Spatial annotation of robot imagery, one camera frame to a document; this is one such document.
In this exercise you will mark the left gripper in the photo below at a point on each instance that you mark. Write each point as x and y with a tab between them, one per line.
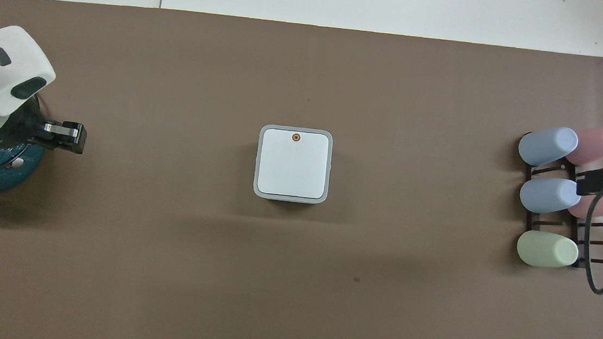
24	120

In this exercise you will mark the white square box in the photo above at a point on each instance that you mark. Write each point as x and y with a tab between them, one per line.
294	164

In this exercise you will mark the blue plastic cup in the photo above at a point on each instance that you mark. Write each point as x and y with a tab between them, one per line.
547	195
548	146

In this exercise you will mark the green plastic cup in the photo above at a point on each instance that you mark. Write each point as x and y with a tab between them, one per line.
545	249

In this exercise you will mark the black cup rack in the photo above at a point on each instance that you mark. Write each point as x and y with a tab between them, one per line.
575	226

